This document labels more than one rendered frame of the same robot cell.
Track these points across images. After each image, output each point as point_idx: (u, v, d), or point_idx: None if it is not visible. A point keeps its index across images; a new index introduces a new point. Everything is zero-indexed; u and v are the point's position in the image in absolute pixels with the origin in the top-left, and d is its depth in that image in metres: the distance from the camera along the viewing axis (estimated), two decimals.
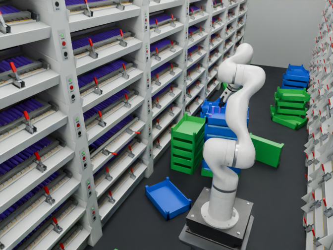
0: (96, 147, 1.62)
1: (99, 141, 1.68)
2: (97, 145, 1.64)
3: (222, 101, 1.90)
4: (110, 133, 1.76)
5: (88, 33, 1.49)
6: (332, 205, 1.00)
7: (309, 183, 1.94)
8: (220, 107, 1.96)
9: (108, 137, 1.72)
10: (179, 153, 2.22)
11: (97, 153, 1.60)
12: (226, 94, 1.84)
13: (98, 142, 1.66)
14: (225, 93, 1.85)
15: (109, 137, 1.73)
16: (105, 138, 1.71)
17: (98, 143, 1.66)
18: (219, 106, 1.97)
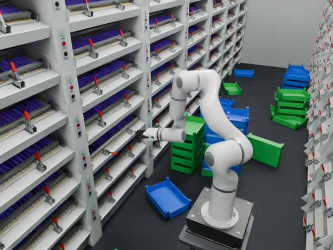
0: (96, 147, 1.62)
1: (99, 141, 1.68)
2: (97, 145, 1.64)
3: None
4: (110, 133, 1.76)
5: (88, 33, 1.49)
6: (332, 205, 1.00)
7: (309, 183, 1.94)
8: (136, 134, 1.81)
9: (108, 137, 1.72)
10: (179, 153, 2.22)
11: (97, 153, 1.60)
12: (151, 139, 1.73)
13: (98, 142, 1.66)
14: (151, 136, 1.72)
15: (109, 137, 1.73)
16: (105, 138, 1.71)
17: (98, 143, 1.66)
18: (91, 149, 1.60)
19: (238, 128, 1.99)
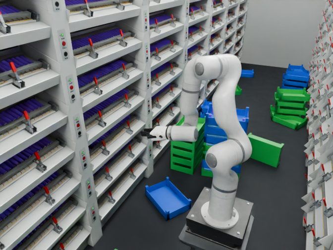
0: (94, 146, 1.63)
1: (97, 140, 1.68)
2: (95, 143, 1.64)
3: None
4: (108, 132, 1.76)
5: (88, 33, 1.49)
6: (332, 205, 1.00)
7: (309, 183, 1.94)
8: (141, 135, 1.62)
9: (106, 135, 1.73)
10: (179, 153, 2.22)
11: (94, 152, 1.61)
12: (160, 139, 1.53)
13: (96, 141, 1.66)
14: (159, 135, 1.53)
15: (107, 135, 1.74)
16: (103, 136, 1.71)
17: (96, 142, 1.66)
18: (88, 147, 1.60)
19: None
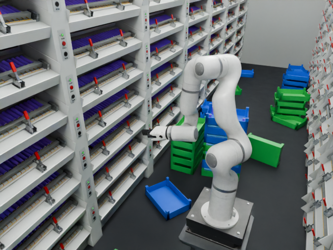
0: (94, 146, 1.63)
1: (97, 140, 1.68)
2: (95, 143, 1.64)
3: None
4: (108, 132, 1.76)
5: (88, 33, 1.49)
6: (332, 205, 1.00)
7: (309, 183, 1.94)
8: (142, 134, 1.63)
9: (106, 135, 1.73)
10: (179, 153, 2.22)
11: (94, 152, 1.61)
12: (160, 139, 1.53)
13: (96, 141, 1.66)
14: (159, 135, 1.53)
15: (107, 135, 1.74)
16: (103, 136, 1.71)
17: (96, 142, 1.66)
18: (89, 147, 1.60)
19: None
